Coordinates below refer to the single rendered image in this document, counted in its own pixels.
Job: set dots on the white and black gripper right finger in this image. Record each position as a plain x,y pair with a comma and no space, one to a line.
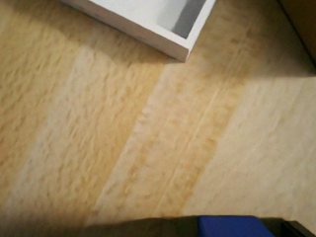
292,228

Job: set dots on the white square tray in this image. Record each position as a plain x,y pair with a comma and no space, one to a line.
171,26

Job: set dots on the blue block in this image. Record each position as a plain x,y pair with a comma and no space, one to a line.
231,226

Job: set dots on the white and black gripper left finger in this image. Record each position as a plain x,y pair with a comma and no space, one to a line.
168,229

